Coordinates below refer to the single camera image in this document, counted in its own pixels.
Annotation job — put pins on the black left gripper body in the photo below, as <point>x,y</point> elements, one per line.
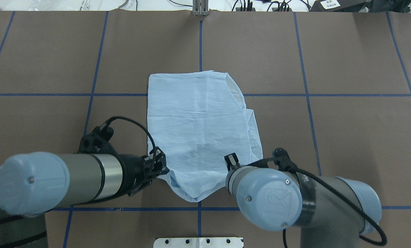
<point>131,167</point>

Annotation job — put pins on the light blue button-up shirt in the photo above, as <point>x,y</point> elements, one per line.
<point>197,119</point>

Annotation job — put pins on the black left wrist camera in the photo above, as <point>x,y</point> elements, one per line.
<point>97,141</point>

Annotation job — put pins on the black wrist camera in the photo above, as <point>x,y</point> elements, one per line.
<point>283,161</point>
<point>97,141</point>

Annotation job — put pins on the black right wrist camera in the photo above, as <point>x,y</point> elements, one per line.
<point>283,161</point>

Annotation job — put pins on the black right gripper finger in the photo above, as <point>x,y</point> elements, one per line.
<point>232,162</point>

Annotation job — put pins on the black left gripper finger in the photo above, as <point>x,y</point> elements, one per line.
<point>147,180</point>
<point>155,160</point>

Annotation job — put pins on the aluminium frame post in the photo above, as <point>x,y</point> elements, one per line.
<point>200,7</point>

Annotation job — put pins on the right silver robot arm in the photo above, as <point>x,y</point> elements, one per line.
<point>331,212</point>

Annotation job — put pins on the white pedestal column base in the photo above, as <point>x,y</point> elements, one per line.
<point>200,242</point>

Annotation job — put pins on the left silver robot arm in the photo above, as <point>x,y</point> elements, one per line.
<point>33,184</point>

